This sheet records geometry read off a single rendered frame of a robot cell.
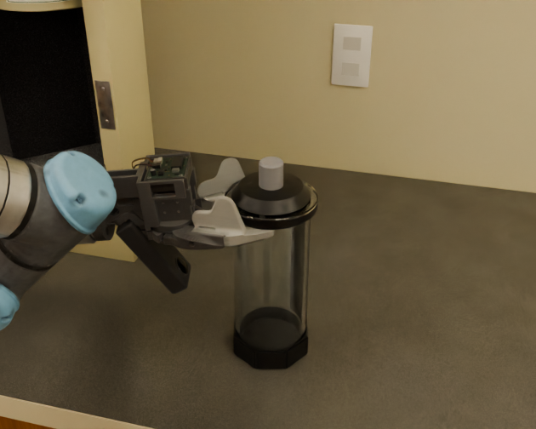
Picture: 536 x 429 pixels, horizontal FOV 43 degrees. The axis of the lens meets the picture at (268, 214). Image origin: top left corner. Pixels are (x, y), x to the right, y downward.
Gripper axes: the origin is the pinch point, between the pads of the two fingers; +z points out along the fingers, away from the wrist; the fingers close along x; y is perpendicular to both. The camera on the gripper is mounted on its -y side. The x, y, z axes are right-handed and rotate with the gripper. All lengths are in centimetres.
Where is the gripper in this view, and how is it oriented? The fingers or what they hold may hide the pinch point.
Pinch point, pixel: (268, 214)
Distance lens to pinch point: 79.9
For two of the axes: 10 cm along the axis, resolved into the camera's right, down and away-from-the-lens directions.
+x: 0.0, -5.1, 8.6
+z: 10.0, -0.7, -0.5
